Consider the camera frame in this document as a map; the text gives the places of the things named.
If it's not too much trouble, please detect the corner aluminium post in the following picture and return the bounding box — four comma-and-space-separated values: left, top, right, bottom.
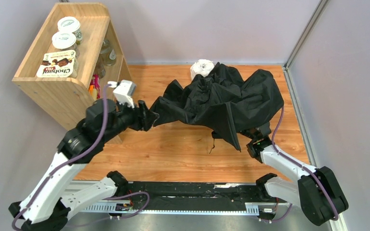
284, 0, 330, 70

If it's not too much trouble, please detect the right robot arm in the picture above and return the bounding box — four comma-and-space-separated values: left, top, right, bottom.
241, 128, 349, 226

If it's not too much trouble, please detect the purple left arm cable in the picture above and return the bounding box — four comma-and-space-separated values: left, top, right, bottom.
11, 83, 116, 231

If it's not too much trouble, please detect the white lidded cup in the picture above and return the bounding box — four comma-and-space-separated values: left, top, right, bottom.
57, 16, 82, 45
52, 31, 80, 58

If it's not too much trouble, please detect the aluminium frame rail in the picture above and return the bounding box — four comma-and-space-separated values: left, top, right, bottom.
36, 180, 348, 231

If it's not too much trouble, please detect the white lidded cup near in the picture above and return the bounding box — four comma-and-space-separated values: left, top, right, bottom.
52, 31, 80, 58

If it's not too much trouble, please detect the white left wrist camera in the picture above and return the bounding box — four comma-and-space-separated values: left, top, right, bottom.
107, 80, 136, 108

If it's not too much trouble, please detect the white paper towel roll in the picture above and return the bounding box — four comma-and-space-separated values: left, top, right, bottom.
190, 59, 215, 80

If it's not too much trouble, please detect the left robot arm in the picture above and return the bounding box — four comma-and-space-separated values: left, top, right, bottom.
9, 98, 159, 231

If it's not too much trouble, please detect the Chobani yogurt flip pack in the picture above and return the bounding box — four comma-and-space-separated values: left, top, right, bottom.
36, 50, 79, 78

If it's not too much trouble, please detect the black folding umbrella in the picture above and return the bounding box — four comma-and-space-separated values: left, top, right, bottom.
150, 63, 284, 151

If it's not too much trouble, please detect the white lidded cup far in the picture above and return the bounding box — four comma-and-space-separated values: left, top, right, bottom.
57, 16, 82, 45

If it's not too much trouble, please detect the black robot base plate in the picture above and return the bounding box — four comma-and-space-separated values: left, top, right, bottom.
115, 181, 280, 212

